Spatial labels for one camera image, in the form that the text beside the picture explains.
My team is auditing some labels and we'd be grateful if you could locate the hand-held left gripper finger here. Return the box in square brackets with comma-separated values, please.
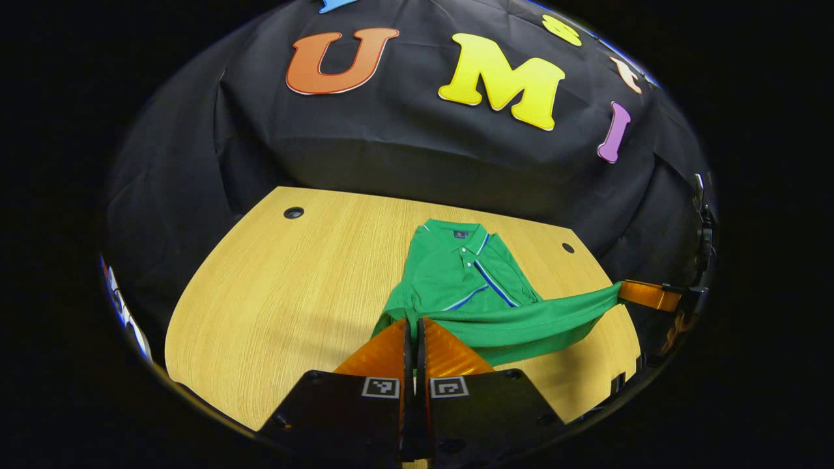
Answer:
[417, 317, 566, 466]
[257, 317, 415, 466]

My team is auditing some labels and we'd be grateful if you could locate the green T-shirt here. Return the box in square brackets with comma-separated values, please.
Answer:
[371, 220, 623, 367]

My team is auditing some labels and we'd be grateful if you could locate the black clamp stand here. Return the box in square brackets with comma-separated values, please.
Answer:
[691, 173, 719, 284]

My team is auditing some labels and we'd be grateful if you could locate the black backdrop cloth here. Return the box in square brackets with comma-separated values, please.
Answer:
[104, 0, 717, 339]

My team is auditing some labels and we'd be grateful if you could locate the white patterned object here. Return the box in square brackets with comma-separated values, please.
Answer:
[99, 255, 154, 364]

